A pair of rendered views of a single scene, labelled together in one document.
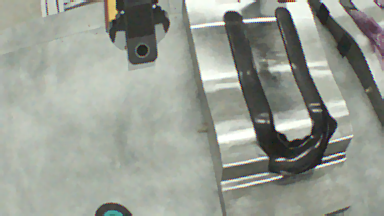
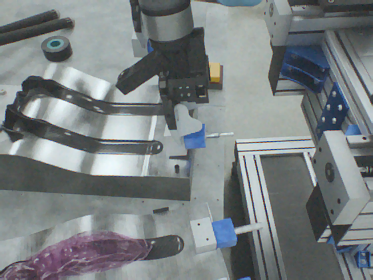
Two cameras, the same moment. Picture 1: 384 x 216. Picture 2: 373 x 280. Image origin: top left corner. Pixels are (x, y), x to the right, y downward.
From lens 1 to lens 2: 111 cm
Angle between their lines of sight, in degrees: 49
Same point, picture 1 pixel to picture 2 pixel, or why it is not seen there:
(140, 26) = not seen: outside the picture
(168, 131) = not seen: hidden behind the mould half
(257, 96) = (84, 105)
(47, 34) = (210, 39)
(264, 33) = (138, 127)
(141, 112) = not seen: hidden behind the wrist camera
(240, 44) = (136, 111)
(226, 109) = (80, 80)
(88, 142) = (118, 51)
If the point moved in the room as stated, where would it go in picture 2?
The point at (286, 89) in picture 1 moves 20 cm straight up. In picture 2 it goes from (78, 123) to (48, 43)
